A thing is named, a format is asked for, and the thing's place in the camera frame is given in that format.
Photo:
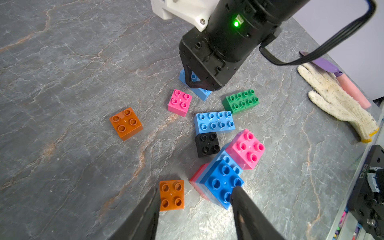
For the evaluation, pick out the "pink lego brick middle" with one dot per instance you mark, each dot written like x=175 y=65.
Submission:
x=179 y=103

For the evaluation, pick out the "green long lego brick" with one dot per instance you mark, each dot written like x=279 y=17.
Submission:
x=241 y=101

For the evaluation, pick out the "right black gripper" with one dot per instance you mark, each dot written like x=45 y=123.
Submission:
x=235 y=28

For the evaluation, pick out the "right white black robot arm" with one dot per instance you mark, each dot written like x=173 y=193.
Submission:
x=196 y=13

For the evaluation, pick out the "orange lego brick upper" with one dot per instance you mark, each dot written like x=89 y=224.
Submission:
x=126 y=123

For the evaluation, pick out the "pink lego brick top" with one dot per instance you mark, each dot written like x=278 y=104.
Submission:
x=246 y=150

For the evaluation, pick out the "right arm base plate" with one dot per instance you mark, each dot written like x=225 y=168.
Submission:
x=366 y=202

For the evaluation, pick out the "pink lego brick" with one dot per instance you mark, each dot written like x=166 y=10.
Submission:
x=246 y=150
x=179 y=103

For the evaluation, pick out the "small blue lego brick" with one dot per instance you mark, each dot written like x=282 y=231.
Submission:
x=218 y=183

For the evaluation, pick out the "black lego brick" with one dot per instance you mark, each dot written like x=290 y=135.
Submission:
x=207 y=144

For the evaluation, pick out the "orange lego brick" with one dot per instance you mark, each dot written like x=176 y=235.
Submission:
x=126 y=123
x=172 y=195

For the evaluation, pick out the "red lego brick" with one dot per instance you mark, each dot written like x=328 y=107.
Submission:
x=195 y=181

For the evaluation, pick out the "purple pink brush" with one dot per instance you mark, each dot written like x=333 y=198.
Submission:
x=346 y=84

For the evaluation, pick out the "orange lego brick lower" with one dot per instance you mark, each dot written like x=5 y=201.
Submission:
x=172 y=195

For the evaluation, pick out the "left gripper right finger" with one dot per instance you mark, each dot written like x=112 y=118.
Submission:
x=250 y=222

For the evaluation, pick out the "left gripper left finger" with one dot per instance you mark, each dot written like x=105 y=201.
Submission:
x=142 y=223

